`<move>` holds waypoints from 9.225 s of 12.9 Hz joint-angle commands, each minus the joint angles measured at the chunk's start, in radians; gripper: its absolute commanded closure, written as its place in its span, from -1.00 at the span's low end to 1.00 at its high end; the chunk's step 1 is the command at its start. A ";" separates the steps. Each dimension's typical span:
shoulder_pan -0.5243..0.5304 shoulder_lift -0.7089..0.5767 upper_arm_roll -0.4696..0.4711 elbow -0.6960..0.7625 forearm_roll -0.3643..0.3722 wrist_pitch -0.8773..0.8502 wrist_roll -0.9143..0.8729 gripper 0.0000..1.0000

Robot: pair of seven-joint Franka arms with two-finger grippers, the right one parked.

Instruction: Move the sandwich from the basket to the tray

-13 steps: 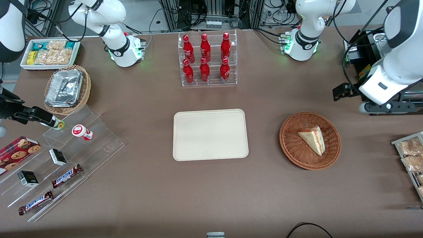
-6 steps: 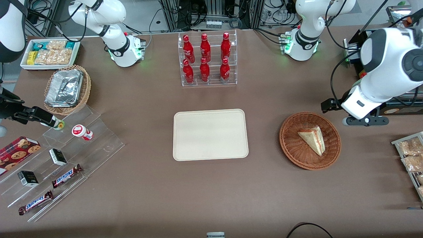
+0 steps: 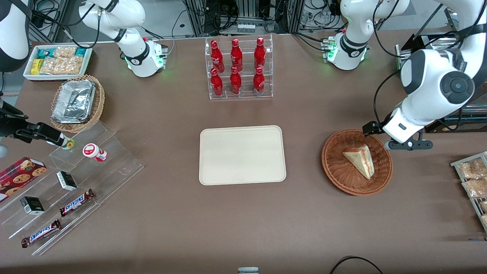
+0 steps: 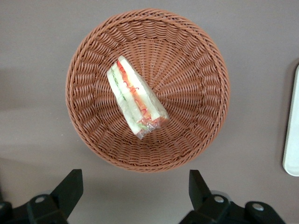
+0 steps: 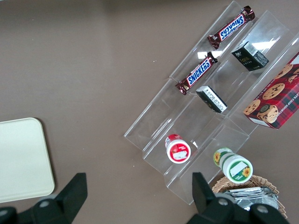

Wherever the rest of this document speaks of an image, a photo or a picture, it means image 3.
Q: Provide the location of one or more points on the green sunflower lidded jar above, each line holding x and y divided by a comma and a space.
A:
70, 144

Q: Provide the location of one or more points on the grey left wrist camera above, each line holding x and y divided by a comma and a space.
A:
410, 145

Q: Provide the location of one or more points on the small grey device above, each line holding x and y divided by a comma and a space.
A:
248, 271

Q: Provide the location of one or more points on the cracker snack bag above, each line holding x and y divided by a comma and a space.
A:
62, 65
484, 220
473, 169
65, 51
484, 206
476, 188

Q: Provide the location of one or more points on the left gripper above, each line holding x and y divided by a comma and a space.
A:
372, 127

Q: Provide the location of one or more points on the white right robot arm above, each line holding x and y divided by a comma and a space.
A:
133, 17

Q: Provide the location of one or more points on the Snickers chocolate bar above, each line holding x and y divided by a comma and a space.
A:
77, 202
41, 233

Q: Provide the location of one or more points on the light oval wicker basket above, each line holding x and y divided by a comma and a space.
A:
99, 101

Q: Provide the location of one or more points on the beige rectangular tray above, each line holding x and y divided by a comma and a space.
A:
242, 155

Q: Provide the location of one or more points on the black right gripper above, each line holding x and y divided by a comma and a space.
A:
10, 127

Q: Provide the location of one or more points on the clear acrylic stepped stand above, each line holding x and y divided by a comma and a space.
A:
118, 167
15, 224

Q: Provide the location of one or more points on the red tartan cookie box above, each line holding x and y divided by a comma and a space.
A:
19, 176

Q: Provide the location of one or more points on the yellow snack pack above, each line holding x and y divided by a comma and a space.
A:
36, 66

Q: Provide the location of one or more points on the brown round wicker basket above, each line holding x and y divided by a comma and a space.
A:
338, 171

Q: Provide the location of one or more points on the red lidded jar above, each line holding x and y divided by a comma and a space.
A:
92, 151

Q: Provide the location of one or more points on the small black box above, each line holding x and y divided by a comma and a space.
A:
67, 181
32, 205

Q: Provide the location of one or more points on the wrapped triangular sandwich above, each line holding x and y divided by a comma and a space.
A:
360, 160

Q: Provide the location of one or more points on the aluminium frame equipment cabinet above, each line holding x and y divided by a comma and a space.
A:
247, 15

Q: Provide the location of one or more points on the tray of packaged crackers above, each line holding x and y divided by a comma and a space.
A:
458, 164

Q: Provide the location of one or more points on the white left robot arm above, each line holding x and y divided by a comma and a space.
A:
426, 76

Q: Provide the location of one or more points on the clear acrylic bottle rack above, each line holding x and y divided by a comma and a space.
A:
245, 95

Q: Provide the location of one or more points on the white rectangular bin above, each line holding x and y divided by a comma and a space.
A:
28, 74

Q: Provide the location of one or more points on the red soda bottle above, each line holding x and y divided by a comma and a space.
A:
217, 83
258, 81
235, 81
216, 55
236, 54
260, 52

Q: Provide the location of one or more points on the silver foil tray stack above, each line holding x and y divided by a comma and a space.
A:
74, 101

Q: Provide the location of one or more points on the teal snack pack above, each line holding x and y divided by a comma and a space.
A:
81, 52
46, 53

